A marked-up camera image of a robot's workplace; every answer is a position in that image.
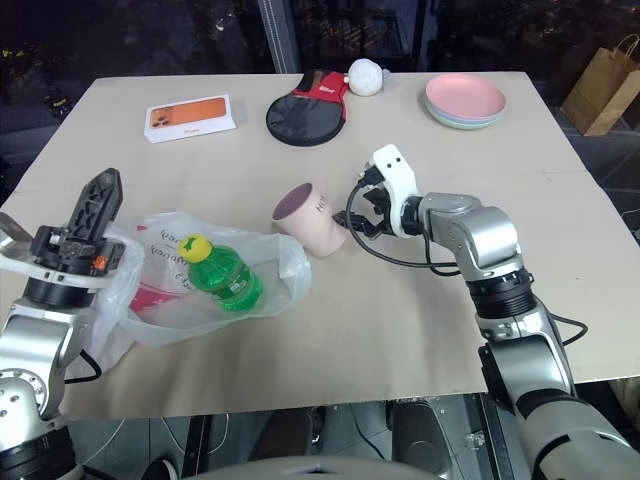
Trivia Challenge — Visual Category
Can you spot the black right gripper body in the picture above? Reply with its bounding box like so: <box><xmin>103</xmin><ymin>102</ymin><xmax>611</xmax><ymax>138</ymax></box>
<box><xmin>356</xmin><ymin>162</ymin><xmax>401</xmax><ymax>238</ymax></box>

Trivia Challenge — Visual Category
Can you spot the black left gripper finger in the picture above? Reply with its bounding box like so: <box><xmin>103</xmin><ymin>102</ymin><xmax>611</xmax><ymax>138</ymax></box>
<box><xmin>102</xmin><ymin>168</ymin><xmax>124</xmax><ymax>236</ymax></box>
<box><xmin>64</xmin><ymin>172</ymin><xmax>109</xmax><ymax>240</ymax></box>

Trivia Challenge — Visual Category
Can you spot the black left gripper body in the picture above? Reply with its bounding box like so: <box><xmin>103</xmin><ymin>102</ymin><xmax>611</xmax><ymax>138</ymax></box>
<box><xmin>31</xmin><ymin>224</ymin><xmax>126</xmax><ymax>279</ymax></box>

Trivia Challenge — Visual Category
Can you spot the translucent white plastic bag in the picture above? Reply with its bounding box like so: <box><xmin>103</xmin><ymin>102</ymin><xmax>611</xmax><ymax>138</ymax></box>
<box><xmin>67</xmin><ymin>210</ymin><xmax>313</xmax><ymax>379</ymax></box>

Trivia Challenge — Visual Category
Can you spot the brown paper bag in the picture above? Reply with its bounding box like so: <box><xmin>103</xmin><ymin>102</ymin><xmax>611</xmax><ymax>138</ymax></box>
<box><xmin>560</xmin><ymin>33</ymin><xmax>640</xmax><ymax>137</ymax></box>

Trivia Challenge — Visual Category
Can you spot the pink cup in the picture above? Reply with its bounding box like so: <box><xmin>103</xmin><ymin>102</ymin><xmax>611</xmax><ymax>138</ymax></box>
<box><xmin>271</xmin><ymin>182</ymin><xmax>347</xmax><ymax>259</ymax></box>

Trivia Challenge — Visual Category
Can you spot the light blue plate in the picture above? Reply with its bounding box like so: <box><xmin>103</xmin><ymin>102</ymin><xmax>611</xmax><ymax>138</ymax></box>
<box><xmin>425</xmin><ymin>99</ymin><xmax>505</xmax><ymax>125</ymax></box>

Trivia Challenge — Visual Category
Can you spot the white orange phone box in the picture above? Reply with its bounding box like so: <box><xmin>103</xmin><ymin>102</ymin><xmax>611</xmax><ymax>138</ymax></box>
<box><xmin>144</xmin><ymin>94</ymin><xmax>238</xmax><ymax>145</ymax></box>

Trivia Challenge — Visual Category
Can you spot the light green plate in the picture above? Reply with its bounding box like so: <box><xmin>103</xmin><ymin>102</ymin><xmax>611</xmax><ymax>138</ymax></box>
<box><xmin>428</xmin><ymin>107</ymin><xmax>504</xmax><ymax>132</ymax></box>

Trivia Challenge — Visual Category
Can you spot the black red paddle case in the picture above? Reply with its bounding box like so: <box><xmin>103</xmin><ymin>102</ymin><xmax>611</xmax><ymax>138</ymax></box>
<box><xmin>265</xmin><ymin>69</ymin><xmax>351</xmax><ymax>147</ymax></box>

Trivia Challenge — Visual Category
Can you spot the white crumpled ball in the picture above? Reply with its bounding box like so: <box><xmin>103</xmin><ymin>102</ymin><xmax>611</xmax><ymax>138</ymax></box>
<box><xmin>344</xmin><ymin>58</ymin><xmax>390</xmax><ymax>97</ymax></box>

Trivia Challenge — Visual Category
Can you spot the pink plate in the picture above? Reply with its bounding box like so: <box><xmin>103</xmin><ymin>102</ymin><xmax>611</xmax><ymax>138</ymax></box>
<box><xmin>425</xmin><ymin>73</ymin><xmax>507</xmax><ymax>117</ymax></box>

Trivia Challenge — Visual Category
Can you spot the green bottle with yellow cap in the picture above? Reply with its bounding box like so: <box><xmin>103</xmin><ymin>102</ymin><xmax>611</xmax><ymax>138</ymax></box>
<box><xmin>178</xmin><ymin>233</ymin><xmax>265</xmax><ymax>314</ymax></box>

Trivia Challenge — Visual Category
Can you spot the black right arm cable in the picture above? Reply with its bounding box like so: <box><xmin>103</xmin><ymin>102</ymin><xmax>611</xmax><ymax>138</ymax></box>
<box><xmin>344</xmin><ymin>169</ymin><xmax>467</xmax><ymax>277</ymax></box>

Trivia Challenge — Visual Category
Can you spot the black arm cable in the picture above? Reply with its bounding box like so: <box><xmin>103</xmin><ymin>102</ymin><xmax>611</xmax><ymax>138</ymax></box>
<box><xmin>344</xmin><ymin>169</ymin><xmax>467</xmax><ymax>277</ymax></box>
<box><xmin>63</xmin><ymin>349</ymin><xmax>104</xmax><ymax>386</ymax></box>

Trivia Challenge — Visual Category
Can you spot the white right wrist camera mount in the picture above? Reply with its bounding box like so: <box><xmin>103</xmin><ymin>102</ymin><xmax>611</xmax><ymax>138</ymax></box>
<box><xmin>371</xmin><ymin>144</ymin><xmax>419</xmax><ymax>236</ymax></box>

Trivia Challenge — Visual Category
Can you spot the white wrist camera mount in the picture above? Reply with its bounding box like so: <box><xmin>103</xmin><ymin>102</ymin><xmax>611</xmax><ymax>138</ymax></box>
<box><xmin>371</xmin><ymin>144</ymin><xmax>419</xmax><ymax>236</ymax></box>
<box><xmin>0</xmin><ymin>212</ymin><xmax>114</xmax><ymax>294</ymax></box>

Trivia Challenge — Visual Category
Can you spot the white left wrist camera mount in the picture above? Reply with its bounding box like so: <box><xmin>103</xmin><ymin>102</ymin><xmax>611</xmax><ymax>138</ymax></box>
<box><xmin>0</xmin><ymin>212</ymin><xmax>114</xmax><ymax>294</ymax></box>

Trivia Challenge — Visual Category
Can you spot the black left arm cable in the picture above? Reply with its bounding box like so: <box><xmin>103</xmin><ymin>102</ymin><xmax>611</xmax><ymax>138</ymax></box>
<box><xmin>63</xmin><ymin>349</ymin><xmax>104</xmax><ymax>386</ymax></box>

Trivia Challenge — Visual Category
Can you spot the grey window frame post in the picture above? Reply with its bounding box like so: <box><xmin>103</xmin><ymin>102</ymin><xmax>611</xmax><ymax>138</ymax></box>
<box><xmin>258</xmin><ymin>0</ymin><xmax>302</xmax><ymax>76</ymax></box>

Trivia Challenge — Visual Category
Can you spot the black table frame bar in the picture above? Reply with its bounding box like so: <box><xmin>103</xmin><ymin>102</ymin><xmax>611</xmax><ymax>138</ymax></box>
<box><xmin>180</xmin><ymin>413</ymin><xmax>214</xmax><ymax>480</ymax></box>
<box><xmin>477</xmin><ymin>393</ymin><xmax>519</xmax><ymax>480</ymax></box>

